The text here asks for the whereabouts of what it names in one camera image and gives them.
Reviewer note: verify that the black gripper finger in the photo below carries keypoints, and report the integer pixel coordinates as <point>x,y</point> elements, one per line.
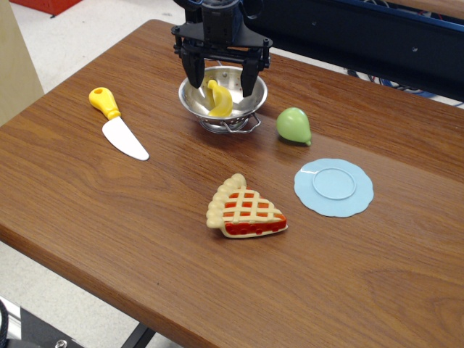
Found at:
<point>251,67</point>
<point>193,65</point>

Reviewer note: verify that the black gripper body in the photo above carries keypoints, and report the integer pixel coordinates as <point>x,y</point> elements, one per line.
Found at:
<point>218,31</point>

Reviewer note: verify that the yellow toy banana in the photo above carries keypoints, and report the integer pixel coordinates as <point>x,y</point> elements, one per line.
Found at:
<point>222,99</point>

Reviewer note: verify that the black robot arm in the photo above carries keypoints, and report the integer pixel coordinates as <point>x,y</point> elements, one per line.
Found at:
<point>217,30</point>

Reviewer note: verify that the steel colander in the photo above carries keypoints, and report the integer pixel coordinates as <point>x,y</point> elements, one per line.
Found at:
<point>199,101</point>

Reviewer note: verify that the green toy pear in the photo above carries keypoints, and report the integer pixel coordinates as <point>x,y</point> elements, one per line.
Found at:
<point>293,125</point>

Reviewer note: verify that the toy cherry pie slice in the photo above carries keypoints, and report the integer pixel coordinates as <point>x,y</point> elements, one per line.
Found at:
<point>240,212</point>

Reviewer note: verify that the light blue toy plate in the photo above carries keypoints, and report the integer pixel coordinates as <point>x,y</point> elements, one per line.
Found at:
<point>333,188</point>

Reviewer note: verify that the red box on floor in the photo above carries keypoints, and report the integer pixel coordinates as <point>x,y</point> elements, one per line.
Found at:
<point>52,7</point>

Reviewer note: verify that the beige cardboard panel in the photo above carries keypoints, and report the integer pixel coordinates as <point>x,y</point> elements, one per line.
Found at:
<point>20,86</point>

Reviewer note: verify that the yellow handled toy knife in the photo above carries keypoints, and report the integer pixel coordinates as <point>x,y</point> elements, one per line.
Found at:
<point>115,130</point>

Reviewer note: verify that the dark blue metal frame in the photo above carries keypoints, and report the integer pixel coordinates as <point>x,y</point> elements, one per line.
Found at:
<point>385,41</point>

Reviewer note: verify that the black table leg frame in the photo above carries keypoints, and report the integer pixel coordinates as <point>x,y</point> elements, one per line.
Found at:
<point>20,328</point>

